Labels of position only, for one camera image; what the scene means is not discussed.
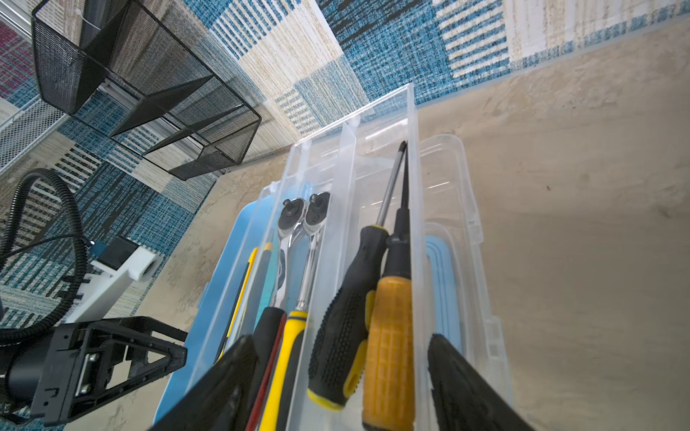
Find light blue plastic tool box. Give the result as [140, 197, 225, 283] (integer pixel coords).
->
[156, 84, 513, 430]

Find wooden handled screwdriver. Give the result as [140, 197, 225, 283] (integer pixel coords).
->
[362, 163, 415, 430]

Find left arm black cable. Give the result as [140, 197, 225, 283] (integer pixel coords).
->
[0, 168, 90, 346]

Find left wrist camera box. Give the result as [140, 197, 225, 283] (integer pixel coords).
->
[62, 236, 163, 323]

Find white wire mesh basket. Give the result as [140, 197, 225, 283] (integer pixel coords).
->
[1, 96, 68, 174]

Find teal utility knife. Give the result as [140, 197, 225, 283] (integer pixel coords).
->
[238, 242, 275, 335]

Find black yellow small screwdriver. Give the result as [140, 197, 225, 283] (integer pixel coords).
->
[307, 141, 407, 411]

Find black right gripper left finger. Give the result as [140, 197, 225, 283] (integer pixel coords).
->
[152, 335, 258, 431]

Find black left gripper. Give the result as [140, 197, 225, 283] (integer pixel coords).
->
[1, 316, 188, 427]

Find black wire mesh shelf rack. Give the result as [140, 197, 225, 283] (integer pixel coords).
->
[32, 1, 262, 181]

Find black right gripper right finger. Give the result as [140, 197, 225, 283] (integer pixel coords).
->
[428, 333, 533, 431]

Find yellow handled wrench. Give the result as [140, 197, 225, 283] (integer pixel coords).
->
[259, 192, 331, 430]

